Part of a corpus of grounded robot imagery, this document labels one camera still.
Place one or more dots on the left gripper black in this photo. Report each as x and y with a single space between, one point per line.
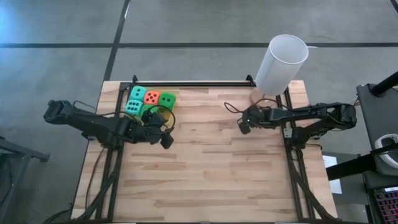
154 130

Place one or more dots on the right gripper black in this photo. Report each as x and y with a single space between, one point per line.
258 116

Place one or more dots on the green foam die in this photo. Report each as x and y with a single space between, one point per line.
146 108
167 100

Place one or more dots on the teal foam die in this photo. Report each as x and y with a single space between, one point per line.
138 93
134 107

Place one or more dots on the orange foam die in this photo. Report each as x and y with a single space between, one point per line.
151 97

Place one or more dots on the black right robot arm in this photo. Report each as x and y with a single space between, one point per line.
311 113

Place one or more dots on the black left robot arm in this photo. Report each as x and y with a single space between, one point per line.
93 123

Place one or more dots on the yellow translucent plastic bin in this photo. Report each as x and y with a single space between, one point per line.
170 116

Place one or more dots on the white shade table lamp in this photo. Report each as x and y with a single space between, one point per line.
280 68

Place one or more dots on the white paper sheet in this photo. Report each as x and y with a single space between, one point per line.
330 161

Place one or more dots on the black beam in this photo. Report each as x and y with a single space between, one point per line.
351 166

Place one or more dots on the dark grey cart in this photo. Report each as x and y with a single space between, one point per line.
379 118

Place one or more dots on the grey metal stand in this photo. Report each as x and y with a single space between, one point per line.
28 150

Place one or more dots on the black pole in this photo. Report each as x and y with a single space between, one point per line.
385 83

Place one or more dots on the keyboard with coloured keys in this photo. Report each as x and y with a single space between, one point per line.
388 205

